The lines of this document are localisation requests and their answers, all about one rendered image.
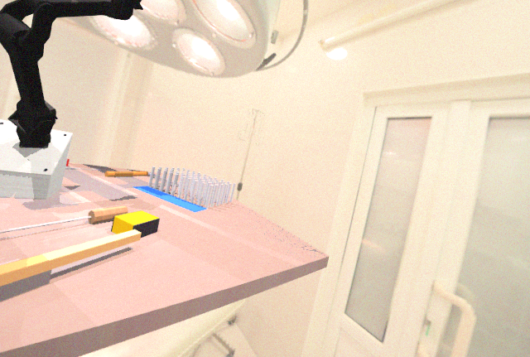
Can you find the blue flat strip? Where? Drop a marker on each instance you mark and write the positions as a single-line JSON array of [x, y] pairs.
[[172, 199]]

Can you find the hammer with orange handle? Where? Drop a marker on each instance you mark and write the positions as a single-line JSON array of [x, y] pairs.
[[128, 173]]

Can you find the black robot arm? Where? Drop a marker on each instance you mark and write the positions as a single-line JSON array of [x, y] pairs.
[[34, 117]]

